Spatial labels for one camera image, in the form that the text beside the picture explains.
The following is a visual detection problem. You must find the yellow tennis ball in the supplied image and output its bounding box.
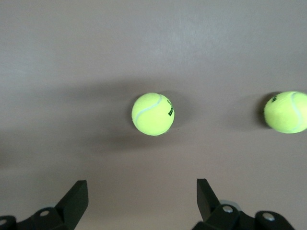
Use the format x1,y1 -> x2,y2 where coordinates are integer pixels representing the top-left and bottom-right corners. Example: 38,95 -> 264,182
131,92 -> 176,136
263,91 -> 307,134

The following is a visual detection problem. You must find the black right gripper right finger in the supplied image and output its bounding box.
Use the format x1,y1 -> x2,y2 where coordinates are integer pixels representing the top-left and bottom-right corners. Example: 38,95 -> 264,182
193,178 -> 295,230

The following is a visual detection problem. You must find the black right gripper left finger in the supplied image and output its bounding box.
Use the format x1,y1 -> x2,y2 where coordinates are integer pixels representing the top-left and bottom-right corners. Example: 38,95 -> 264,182
0,180 -> 88,230

